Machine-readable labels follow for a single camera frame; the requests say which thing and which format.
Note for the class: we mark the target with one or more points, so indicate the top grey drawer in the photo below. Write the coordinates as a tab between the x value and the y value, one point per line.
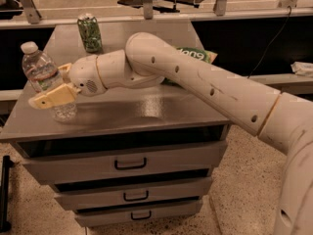
125	163

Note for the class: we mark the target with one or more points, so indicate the middle grey drawer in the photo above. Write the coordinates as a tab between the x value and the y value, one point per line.
134	194

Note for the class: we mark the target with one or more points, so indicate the black stand on floor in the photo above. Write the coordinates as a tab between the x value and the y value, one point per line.
7	163

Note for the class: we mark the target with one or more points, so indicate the bottom grey drawer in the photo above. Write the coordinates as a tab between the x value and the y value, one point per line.
139	213

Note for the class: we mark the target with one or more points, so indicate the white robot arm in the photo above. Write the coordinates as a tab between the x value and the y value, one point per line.
279	119

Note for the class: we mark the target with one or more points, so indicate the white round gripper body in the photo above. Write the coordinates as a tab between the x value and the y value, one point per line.
84	74

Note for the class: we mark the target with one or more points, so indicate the grey drawer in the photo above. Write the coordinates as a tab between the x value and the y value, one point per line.
125	163
134	194
139	213

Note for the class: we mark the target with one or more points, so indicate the green dang snack bag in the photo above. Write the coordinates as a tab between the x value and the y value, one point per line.
202	55

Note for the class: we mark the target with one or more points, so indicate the clear plastic water bottle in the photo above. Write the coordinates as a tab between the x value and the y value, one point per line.
42	73

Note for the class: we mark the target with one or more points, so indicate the grey drawer cabinet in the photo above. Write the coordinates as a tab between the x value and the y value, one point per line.
120	119

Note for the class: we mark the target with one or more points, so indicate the white packet on ledge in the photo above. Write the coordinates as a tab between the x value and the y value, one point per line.
301	68

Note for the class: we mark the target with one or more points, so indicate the green soda can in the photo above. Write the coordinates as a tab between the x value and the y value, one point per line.
90	33

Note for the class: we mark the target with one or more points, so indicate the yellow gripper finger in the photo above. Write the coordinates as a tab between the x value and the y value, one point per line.
64	71
61	95

